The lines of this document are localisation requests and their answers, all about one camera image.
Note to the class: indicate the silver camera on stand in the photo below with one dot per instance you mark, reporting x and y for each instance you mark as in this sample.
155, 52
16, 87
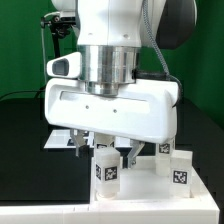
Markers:
68, 16

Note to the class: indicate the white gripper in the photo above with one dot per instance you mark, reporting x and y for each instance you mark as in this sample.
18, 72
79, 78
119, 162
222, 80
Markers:
144, 110

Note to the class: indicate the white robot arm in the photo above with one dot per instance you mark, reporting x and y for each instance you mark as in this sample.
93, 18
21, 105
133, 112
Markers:
99, 88

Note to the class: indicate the white square table top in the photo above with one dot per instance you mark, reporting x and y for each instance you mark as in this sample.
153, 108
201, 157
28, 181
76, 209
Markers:
142, 184

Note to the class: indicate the black camera stand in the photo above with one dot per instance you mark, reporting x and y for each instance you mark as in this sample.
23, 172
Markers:
60, 28

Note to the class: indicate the white L-shaped obstacle fence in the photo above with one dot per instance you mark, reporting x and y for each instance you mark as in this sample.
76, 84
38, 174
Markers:
202, 211

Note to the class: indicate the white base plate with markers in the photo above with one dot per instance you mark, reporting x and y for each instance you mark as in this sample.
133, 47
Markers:
60, 139

